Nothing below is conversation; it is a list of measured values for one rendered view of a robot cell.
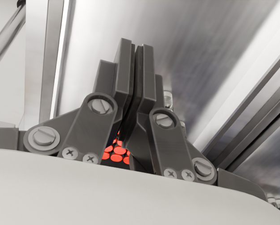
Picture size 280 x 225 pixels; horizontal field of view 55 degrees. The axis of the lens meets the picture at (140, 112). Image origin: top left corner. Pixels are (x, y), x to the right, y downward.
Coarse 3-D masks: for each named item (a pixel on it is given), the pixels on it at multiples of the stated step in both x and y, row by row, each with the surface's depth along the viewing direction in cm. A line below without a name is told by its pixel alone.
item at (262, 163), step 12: (276, 120) 43; (264, 132) 45; (276, 132) 48; (252, 144) 47; (264, 144) 50; (276, 144) 50; (240, 156) 50; (252, 156) 53; (264, 156) 53; (276, 156) 53; (228, 168) 53; (240, 168) 56; (252, 168) 56; (264, 168) 56; (276, 168) 56; (252, 180) 60; (264, 180) 59; (276, 180) 59; (276, 192) 63
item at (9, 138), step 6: (0, 132) 8; (6, 132) 8; (12, 132) 8; (18, 132) 8; (24, 132) 9; (0, 138) 8; (6, 138) 8; (12, 138) 8; (18, 138) 8; (0, 144) 8; (6, 144) 8; (12, 144) 8; (18, 144) 8; (18, 150) 8
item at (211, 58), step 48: (96, 0) 32; (144, 0) 32; (192, 0) 32; (240, 0) 31; (96, 48) 36; (192, 48) 36; (240, 48) 36; (192, 96) 42; (240, 96) 39; (192, 144) 51
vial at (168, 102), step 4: (164, 92) 41; (168, 92) 41; (164, 96) 40; (168, 96) 40; (168, 100) 40; (172, 100) 41; (168, 104) 39; (172, 104) 40; (168, 108) 39; (172, 108) 39
